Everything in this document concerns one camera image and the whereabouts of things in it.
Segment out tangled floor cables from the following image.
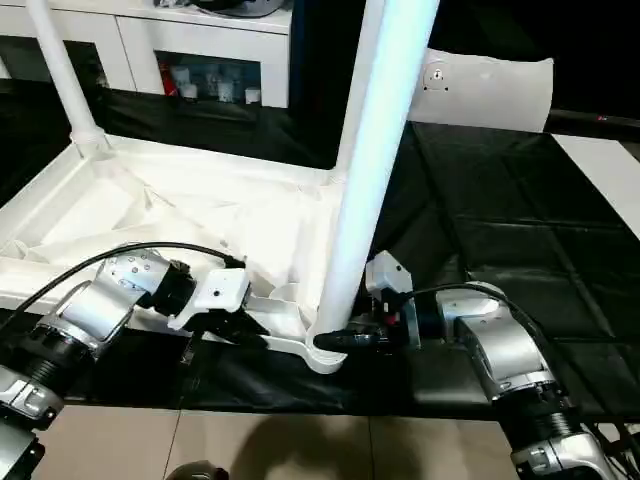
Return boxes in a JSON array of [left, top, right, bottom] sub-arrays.
[[594, 422, 640, 466]]

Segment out white plastic table leg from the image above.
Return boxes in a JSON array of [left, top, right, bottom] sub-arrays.
[[312, 0, 442, 351], [24, 0, 111, 159], [333, 0, 384, 189]]

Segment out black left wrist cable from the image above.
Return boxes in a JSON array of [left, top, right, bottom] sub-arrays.
[[0, 242, 247, 332]]

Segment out white cabinet with glass doors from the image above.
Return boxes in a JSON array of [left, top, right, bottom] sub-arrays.
[[0, 0, 292, 109]]

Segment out white plastic chair shell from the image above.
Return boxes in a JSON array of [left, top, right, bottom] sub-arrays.
[[409, 47, 555, 134]]

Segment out white side table board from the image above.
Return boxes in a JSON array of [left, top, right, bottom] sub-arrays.
[[554, 133, 640, 216]]

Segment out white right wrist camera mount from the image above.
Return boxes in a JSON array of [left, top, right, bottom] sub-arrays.
[[364, 250, 422, 350]]

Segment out black flat monitor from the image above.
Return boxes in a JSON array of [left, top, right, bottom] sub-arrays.
[[547, 108, 640, 131]]

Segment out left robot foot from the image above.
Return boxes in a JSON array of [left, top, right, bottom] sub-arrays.
[[167, 459, 231, 480]]

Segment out red packet in cabinet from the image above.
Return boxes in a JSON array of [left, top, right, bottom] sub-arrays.
[[159, 62, 177, 97]]

